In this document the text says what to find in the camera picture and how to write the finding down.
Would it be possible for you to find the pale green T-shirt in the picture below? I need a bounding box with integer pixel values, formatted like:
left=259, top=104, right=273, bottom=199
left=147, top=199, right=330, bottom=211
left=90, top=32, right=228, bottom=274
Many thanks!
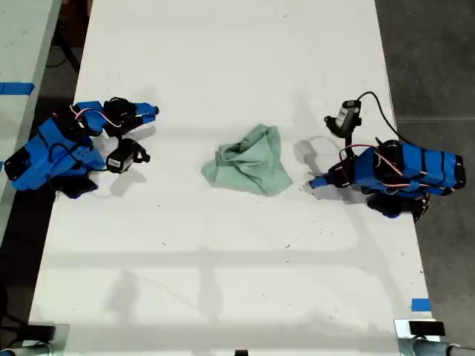
left=200, top=124, right=294, bottom=197

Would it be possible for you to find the long blue tape strip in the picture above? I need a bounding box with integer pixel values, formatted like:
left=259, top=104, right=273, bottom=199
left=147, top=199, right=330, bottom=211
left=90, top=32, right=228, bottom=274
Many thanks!
left=0, top=82, right=36, bottom=96

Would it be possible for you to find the pale side table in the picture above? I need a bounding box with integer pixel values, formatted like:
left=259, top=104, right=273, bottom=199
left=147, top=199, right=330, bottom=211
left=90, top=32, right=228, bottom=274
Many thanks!
left=0, top=0, right=62, bottom=223

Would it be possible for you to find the metal table clamp plate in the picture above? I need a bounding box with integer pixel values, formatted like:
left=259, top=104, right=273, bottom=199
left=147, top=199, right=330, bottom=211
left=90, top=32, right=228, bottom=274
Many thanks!
left=22, top=323, right=71, bottom=356
left=393, top=318, right=446, bottom=356

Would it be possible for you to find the small black box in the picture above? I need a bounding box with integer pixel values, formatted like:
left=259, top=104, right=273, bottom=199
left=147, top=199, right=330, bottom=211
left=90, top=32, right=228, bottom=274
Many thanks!
left=26, top=324, right=57, bottom=343
left=408, top=320, right=446, bottom=337

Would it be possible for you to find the grey metal pipe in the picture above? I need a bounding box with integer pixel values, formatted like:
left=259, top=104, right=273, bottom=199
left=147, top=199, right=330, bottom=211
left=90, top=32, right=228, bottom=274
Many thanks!
left=411, top=339, right=475, bottom=356

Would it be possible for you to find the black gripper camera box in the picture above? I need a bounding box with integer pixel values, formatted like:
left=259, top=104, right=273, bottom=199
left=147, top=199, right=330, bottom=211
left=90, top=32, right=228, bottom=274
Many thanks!
left=105, top=138, right=151, bottom=174
left=324, top=99, right=363, bottom=148

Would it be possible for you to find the black camera cable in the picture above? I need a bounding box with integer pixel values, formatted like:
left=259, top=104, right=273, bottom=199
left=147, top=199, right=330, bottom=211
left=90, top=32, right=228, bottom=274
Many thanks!
left=356, top=91, right=409, bottom=144

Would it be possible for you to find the black floor cable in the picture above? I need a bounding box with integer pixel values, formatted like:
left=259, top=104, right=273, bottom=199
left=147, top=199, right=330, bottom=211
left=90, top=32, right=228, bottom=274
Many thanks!
left=46, top=35, right=82, bottom=73

